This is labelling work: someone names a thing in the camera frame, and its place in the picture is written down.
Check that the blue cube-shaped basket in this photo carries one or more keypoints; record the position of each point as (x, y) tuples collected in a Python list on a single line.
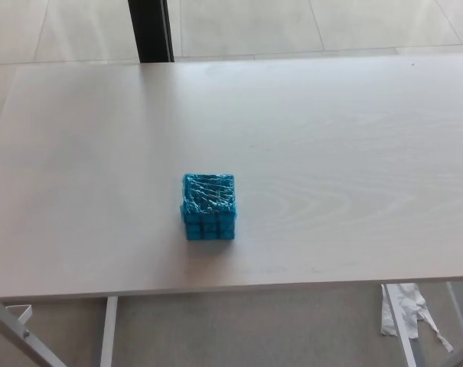
[(209, 202)]

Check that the white metal table leg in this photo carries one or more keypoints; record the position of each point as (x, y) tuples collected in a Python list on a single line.
[(108, 329), (407, 351)]

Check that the white torn paper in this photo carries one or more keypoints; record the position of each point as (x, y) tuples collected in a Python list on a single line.
[(405, 309)]

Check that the pale metal table strut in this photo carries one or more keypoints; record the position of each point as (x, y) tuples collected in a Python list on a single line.
[(456, 304)]

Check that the grey diagonal table brace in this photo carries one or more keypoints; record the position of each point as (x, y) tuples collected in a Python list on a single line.
[(20, 338)]

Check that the black vertical post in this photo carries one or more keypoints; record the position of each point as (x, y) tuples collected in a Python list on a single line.
[(149, 30)]

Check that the white metal hook bracket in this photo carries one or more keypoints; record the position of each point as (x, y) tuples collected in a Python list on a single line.
[(26, 311)]

